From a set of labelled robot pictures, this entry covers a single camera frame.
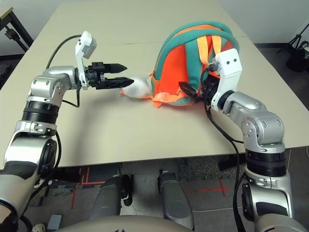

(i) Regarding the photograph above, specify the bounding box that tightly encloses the black equipment bag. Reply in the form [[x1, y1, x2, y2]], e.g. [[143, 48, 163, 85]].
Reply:
[[286, 41, 309, 73]]

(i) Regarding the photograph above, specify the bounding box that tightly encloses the grey robot right leg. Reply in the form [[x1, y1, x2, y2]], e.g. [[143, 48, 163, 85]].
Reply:
[[157, 170, 195, 230]]

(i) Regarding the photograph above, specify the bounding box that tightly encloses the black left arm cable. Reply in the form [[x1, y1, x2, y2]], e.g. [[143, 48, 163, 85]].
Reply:
[[24, 35, 83, 218]]

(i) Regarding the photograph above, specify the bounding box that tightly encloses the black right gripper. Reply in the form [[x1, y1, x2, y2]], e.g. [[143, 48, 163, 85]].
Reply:
[[178, 73, 219, 104]]

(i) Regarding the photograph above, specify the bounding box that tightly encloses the orange and green backpack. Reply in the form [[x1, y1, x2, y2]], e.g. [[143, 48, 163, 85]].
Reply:
[[148, 20, 240, 109]]

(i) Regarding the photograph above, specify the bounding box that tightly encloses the grey robot leg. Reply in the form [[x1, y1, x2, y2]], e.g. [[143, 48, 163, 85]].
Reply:
[[90, 174, 134, 216], [157, 170, 195, 230]]

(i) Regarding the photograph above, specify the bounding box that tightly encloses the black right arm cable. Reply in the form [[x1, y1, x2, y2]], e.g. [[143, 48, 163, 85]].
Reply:
[[199, 64, 247, 232]]

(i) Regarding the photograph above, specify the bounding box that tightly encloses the black camera tripod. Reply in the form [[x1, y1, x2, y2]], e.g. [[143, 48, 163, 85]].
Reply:
[[277, 23, 309, 53]]

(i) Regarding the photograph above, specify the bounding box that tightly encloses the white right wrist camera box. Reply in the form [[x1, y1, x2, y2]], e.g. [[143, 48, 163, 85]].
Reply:
[[208, 48, 243, 112]]

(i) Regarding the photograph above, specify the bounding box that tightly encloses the grey robot torso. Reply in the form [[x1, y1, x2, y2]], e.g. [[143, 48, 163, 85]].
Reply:
[[54, 215, 194, 232]]

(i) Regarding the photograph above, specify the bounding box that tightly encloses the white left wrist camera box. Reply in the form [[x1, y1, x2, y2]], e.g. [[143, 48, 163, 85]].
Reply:
[[74, 30, 98, 91]]

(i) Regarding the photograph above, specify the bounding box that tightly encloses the grey shark plush toy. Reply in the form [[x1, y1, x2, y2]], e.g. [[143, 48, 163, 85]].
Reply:
[[120, 76, 155, 100]]

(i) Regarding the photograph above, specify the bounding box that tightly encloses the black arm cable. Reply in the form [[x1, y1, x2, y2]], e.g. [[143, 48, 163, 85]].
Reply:
[[24, 35, 83, 218], [199, 64, 247, 232]]

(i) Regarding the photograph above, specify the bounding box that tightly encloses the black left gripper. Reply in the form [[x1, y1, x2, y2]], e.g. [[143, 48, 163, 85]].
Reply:
[[84, 62, 135, 90]]

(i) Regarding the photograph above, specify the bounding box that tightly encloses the small grey box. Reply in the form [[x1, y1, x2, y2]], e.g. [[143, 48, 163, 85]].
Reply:
[[47, 214, 63, 230]]

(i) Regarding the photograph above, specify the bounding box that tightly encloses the grey robot left leg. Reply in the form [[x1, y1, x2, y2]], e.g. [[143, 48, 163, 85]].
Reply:
[[90, 174, 134, 216]]

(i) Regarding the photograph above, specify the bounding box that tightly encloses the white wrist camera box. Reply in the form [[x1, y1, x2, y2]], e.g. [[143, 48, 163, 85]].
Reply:
[[74, 30, 98, 91], [208, 48, 243, 112]]

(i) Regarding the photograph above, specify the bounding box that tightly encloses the black metal stand frame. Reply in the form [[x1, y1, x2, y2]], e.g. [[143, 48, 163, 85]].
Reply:
[[0, 7, 34, 53]]

